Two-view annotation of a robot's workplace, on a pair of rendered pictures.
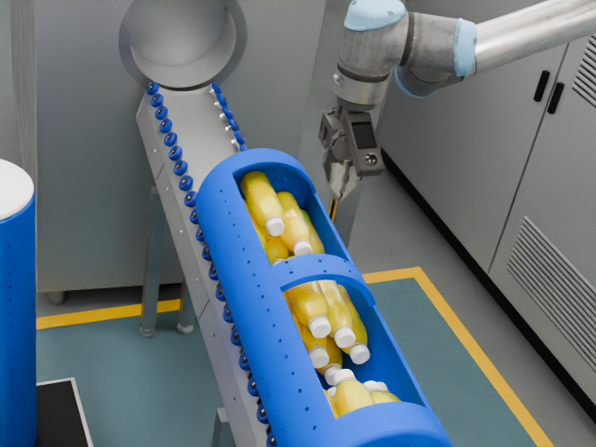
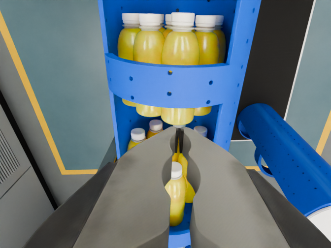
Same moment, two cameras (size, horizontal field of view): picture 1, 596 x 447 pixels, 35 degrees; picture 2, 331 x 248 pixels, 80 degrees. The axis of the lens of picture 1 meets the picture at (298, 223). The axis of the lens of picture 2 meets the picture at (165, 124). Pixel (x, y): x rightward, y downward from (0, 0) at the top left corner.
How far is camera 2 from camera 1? 1.60 m
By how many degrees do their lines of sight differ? 29
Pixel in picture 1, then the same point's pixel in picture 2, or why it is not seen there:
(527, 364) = (24, 122)
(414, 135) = not seen: hidden behind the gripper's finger
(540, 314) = (9, 140)
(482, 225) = (25, 187)
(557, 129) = not seen: outside the picture
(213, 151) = not seen: hidden behind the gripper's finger
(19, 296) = (285, 162)
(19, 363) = (267, 135)
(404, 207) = (61, 201)
